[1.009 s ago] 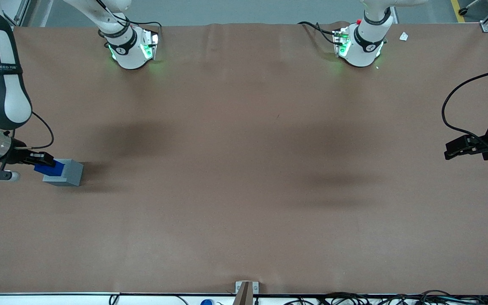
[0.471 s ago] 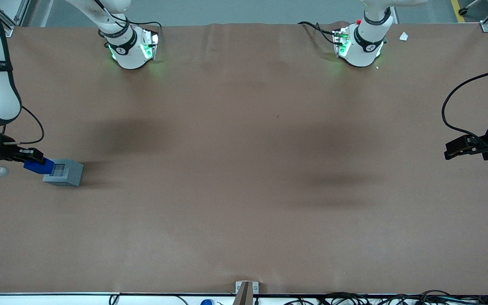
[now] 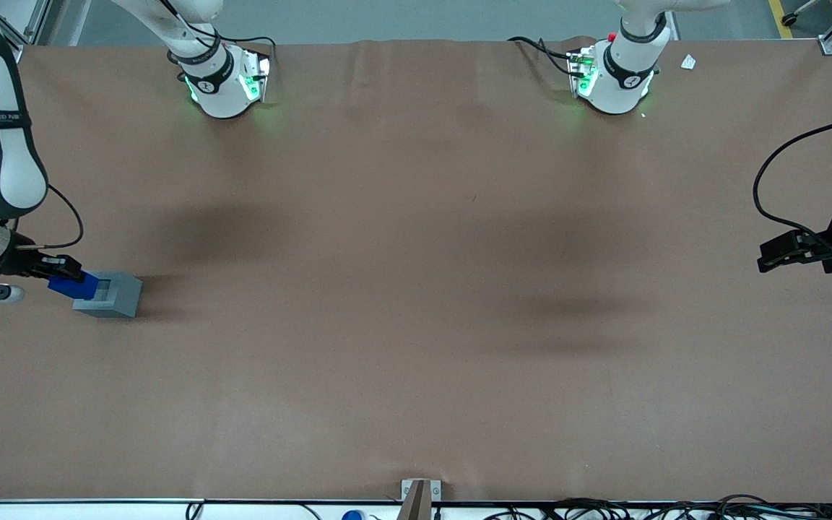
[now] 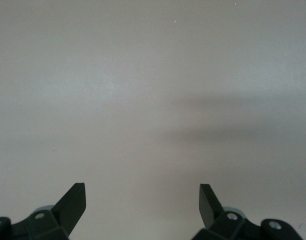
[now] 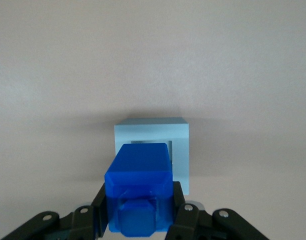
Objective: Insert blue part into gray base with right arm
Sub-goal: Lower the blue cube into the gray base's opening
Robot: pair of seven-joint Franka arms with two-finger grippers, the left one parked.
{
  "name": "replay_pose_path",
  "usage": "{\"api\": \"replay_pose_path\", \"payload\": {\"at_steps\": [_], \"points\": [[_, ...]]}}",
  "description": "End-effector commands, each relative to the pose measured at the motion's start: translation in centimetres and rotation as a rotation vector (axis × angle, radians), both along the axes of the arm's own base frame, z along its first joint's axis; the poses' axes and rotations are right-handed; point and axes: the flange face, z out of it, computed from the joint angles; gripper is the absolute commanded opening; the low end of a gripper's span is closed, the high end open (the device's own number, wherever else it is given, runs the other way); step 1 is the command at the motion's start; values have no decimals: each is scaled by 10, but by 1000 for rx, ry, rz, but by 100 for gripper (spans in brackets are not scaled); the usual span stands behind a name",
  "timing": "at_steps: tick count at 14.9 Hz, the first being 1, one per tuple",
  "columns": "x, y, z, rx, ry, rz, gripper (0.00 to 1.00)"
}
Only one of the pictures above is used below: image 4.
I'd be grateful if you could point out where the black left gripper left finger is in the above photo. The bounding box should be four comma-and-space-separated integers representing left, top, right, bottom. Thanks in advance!
0, 182, 87, 240

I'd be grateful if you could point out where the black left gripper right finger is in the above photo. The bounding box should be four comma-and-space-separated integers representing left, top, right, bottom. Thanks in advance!
191, 184, 304, 240

